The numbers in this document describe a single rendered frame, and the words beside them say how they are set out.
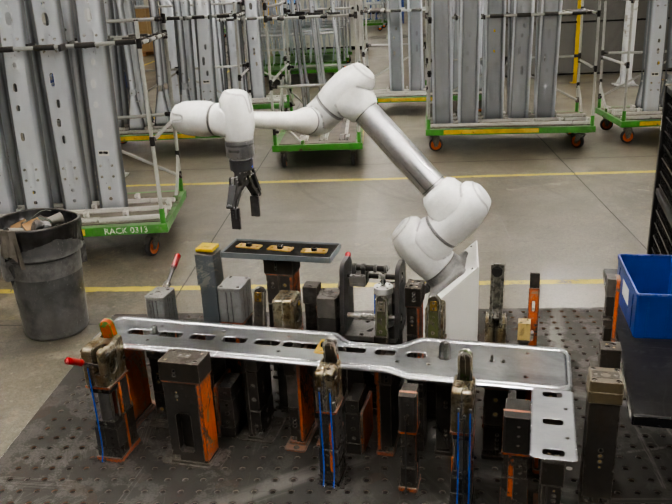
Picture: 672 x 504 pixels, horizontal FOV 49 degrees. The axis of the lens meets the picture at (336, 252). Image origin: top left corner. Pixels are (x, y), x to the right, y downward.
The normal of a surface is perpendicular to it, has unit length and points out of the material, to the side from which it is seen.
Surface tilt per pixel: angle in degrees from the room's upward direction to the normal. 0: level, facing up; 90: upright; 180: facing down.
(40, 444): 0
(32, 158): 86
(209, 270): 90
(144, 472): 0
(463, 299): 90
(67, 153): 87
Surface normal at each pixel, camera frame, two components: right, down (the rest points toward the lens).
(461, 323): -0.15, 0.35
